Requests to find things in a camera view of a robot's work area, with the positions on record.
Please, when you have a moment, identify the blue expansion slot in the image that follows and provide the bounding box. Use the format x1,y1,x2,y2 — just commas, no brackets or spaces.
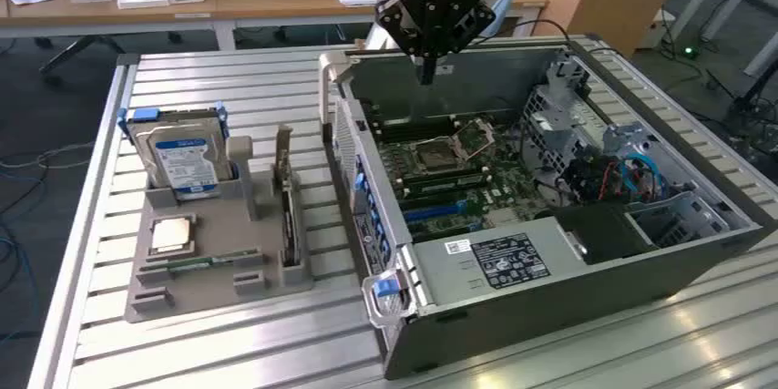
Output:
401,204,471,225

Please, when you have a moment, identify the green graphics card black heatsink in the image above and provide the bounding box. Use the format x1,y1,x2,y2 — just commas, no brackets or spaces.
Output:
272,124,307,270

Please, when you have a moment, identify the grey parts rack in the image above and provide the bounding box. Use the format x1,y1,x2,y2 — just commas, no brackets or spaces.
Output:
124,135,316,324

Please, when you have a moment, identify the green RAM stick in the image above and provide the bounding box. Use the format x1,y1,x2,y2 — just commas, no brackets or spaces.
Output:
142,248,261,272

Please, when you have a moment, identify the blue floor cable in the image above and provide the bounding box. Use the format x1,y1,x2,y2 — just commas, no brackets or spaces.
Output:
0,169,48,344

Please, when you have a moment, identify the grey open PC case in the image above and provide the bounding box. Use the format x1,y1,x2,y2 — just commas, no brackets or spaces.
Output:
319,33,778,381

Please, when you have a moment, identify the white table frame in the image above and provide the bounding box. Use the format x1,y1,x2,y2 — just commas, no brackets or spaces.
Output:
664,0,778,76

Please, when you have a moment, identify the black RAM stick white label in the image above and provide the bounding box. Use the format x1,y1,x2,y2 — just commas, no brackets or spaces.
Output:
397,172,492,197

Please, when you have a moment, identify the green motherboard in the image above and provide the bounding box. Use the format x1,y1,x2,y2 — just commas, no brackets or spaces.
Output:
357,99,564,244

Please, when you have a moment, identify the silver CPU chip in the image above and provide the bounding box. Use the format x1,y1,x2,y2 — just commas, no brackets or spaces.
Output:
148,219,196,254

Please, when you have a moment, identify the wooden desk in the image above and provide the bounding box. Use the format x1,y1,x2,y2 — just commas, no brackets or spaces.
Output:
0,0,552,51

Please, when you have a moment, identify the black case power cable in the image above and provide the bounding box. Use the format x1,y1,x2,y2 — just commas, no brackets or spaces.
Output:
479,18,576,49

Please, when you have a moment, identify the CPU socket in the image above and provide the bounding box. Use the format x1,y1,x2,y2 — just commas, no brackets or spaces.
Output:
411,137,468,177

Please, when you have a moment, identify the black expansion slot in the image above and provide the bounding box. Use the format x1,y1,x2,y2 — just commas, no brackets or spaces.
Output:
399,190,472,208

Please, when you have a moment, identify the grey power supply unit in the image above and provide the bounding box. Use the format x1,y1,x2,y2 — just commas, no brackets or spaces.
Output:
401,215,589,309

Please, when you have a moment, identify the grey floor cable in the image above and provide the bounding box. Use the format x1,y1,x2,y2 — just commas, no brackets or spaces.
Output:
0,140,98,171

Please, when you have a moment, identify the metal socket cover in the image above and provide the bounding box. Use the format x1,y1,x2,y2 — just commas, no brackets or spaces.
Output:
452,116,497,163

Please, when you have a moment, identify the black chair base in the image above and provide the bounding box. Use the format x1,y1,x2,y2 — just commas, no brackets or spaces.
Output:
34,31,184,88

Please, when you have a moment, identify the metal disk bay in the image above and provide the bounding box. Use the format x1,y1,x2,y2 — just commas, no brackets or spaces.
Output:
623,190,734,249

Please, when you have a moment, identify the hard disk in blue caddy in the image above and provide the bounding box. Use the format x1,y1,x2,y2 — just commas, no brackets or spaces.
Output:
116,100,237,202

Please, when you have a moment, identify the silver metal bracket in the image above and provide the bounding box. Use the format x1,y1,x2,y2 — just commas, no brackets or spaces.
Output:
600,120,662,156

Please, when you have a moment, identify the white socket box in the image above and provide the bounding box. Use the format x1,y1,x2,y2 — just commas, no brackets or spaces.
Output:
636,8,679,51

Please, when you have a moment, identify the blue disk wire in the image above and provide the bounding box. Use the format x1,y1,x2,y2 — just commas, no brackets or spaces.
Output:
623,151,671,204

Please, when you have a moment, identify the perforated metal drive cage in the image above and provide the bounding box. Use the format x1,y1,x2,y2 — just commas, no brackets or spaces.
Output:
520,54,615,176

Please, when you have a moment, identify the red disk wire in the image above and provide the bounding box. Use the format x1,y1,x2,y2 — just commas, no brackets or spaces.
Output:
597,161,616,201

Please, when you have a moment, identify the blue case latch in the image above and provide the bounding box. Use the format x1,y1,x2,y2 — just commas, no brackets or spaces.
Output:
371,275,407,302

